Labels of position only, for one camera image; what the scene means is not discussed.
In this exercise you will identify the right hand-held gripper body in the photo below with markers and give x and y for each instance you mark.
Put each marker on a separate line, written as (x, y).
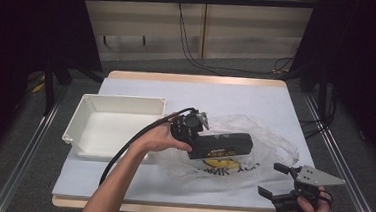
(318, 177)

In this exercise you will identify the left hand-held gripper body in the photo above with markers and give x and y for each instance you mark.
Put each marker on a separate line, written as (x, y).
(188, 126)

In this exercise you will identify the clear plastic bag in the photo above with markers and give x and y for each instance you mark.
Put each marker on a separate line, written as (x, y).
(266, 148)

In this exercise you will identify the black rectangular box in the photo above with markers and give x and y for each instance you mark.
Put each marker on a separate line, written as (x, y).
(226, 144)

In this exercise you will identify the white plastic tray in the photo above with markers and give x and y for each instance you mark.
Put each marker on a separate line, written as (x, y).
(107, 127)

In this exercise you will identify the person's left hand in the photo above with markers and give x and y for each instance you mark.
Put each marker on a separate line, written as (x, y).
(157, 139)

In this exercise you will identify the white table mat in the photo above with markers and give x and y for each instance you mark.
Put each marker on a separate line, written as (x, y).
(210, 94)

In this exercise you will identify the wooden table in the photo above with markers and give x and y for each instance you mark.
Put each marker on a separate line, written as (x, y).
(194, 78)

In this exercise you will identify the beige wooden cabinet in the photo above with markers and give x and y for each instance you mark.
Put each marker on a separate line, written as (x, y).
(248, 33)

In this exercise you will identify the black curtain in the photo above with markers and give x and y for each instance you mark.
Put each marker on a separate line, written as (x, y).
(362, 64)
(20, 40)

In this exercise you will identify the black metal stand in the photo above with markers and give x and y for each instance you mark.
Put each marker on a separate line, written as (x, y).
(48, 89)

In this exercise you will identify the metal floor rail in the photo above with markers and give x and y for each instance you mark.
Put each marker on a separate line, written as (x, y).
(21, 164)
(343, 157)

